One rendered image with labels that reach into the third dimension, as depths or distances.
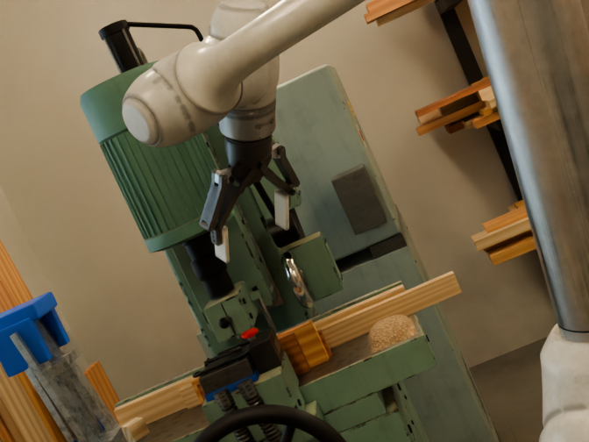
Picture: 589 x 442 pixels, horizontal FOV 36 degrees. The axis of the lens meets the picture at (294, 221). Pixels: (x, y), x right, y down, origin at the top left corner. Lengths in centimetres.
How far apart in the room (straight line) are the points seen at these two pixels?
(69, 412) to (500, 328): 220
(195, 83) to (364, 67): 272
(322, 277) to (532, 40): 104
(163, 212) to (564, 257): 86
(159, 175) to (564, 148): 87
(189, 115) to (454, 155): 278
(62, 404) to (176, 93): 136
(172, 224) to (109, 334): 264
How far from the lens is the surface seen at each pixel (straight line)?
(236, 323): 164
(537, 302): 407
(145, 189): 160
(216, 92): 120
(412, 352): 154
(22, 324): 241
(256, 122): 138
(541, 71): 87
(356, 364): 154
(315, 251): 181
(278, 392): 145
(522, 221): 349
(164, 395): 176
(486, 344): 408
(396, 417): 157
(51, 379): 243
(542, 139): 89
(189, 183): 159
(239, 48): 116
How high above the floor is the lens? 132
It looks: 6 degrees down
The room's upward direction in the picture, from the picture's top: 24 degrees counter-clockwise
